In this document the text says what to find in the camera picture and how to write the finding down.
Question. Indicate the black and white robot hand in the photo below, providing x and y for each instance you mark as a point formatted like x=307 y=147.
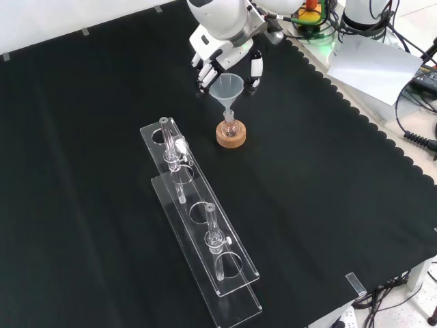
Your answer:
x=211 y=51

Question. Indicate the translucent plastic funnel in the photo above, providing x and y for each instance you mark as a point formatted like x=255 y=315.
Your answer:
x=227 y=90

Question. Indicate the clear round-bottom flask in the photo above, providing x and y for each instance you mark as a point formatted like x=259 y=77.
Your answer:
x=229 y=129

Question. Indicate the clear acrylic funnel stand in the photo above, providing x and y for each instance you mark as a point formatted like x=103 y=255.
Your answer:
x=199 y=191

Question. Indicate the yellow stop button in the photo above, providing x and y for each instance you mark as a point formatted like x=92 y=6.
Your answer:
x=310 y=12

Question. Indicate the pale board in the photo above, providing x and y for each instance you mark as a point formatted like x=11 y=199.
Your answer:
x=372 y=68

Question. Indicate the black cloth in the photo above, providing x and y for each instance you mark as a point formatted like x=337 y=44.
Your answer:
x=307 y=188

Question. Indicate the black power supply box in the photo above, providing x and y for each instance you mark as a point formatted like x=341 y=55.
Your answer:
x=425 y=78

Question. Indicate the black tripod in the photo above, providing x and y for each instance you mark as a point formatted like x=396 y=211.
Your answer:
x=429 y=51

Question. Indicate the clear table clamp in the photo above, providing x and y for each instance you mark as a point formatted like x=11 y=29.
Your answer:
x=355 y=284

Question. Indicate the white power strip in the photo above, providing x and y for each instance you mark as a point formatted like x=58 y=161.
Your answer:
x=345 y=317

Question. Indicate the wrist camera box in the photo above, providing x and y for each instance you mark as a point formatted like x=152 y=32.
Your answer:
x=269 y=25

